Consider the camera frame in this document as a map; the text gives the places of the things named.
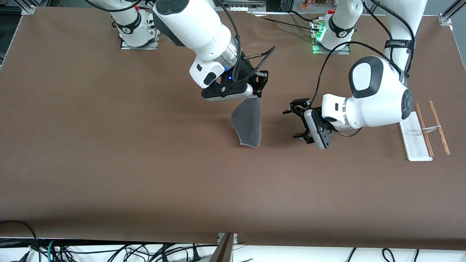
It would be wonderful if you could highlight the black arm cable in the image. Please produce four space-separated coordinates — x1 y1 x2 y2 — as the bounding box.
317 0 416 110
214 0 276 83

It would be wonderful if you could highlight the black cable on table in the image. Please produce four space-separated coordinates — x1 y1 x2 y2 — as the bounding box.
289 10 320 24
259 17 321 31

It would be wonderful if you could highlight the brown table cover sheet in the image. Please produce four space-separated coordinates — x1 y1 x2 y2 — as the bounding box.
0 7 466 251

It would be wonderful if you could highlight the brown wooden post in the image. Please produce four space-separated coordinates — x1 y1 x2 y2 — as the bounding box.
209 233 234 262

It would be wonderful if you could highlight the aluminium frame profile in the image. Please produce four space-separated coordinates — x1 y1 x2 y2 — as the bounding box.
20 0 37 16
439 0 466 26

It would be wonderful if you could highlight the orange background object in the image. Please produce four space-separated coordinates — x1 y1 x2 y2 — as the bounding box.
301 0 329 10

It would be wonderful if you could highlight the thick black looped cable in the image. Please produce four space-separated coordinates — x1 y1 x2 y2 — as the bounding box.
0 220 41 262

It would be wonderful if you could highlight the dark grey towel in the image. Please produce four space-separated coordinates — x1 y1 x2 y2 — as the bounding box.
231 96 262 147

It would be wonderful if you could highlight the black velcro cable strap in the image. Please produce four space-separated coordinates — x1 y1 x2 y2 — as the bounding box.
385 39 415 50

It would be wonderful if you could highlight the grey metal box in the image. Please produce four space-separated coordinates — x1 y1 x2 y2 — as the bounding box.
222 0 266 11

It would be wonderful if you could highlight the black cable with plug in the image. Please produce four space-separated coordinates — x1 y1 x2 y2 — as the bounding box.
160 244 202 262

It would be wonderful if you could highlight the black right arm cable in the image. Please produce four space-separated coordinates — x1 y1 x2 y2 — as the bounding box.
214 0 276 83

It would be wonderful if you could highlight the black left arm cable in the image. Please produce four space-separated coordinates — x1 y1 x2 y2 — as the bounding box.
317 0 416 110

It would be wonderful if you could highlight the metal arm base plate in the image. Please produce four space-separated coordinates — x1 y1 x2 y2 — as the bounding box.
312 20 351 55
120 16 160 50

